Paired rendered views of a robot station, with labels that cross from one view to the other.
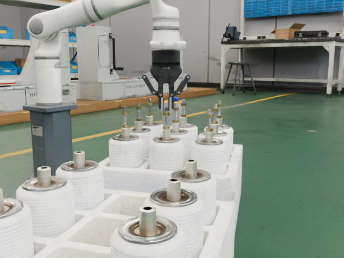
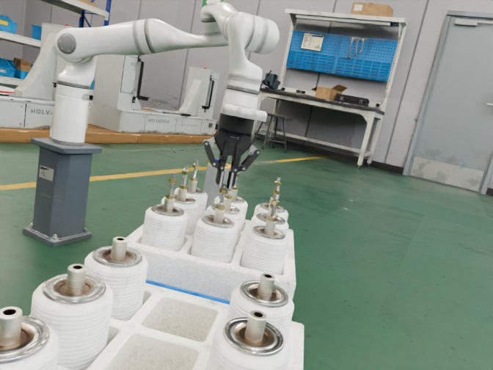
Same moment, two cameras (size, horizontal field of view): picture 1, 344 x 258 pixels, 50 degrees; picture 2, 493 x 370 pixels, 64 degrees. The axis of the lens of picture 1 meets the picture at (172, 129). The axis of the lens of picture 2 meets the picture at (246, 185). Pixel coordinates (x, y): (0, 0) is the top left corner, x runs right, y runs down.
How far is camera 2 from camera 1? 0.18 m
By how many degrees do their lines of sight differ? 10
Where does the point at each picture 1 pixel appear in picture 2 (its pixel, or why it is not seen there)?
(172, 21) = (254, 84)
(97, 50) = (121, 73)
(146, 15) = not seen: hidden behind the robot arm
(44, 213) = (71, 335)
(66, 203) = (103, 320)
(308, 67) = (342, 133)
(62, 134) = (78, 182)
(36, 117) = (48, 157)
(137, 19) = not seen: hidden behind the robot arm
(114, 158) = (151, 236)
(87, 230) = (122, 352)
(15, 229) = not seen: outside the picture
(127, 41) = (152, 64)
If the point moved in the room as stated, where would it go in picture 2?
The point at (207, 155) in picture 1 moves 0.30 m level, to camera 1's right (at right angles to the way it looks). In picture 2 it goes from (266, 250) to (394, 268)
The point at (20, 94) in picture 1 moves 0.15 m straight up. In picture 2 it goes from (18, 108) to (20, 84)
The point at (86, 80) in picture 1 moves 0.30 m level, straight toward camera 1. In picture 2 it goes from (102, 104) to (103, 107)
